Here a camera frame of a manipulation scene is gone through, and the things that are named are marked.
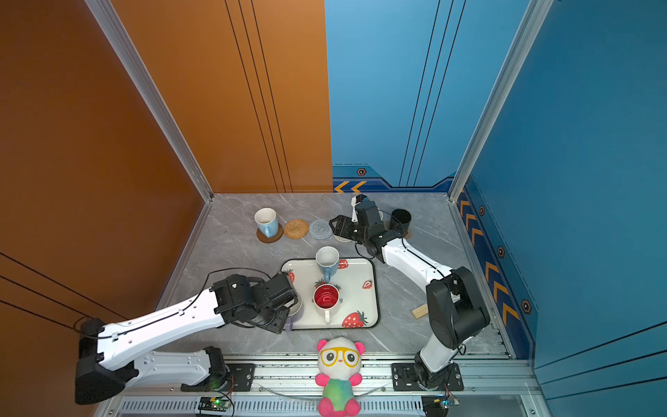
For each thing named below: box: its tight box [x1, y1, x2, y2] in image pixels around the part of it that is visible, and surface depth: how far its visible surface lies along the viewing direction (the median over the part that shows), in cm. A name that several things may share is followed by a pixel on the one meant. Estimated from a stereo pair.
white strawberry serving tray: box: [280, 257, 379, 331], surface depth 89 cm
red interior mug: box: [313, 283, 340, 325], surface depth 85 cm
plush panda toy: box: [314, 337, 365, 417], surface depth 71 cm
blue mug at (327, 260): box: [315, 245, 340, 284], surface depth 91 cm
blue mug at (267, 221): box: [253, 207, 279, 239], surface depth 101 cm
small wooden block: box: [411, 303, 429, 319], surface depth 86 cm
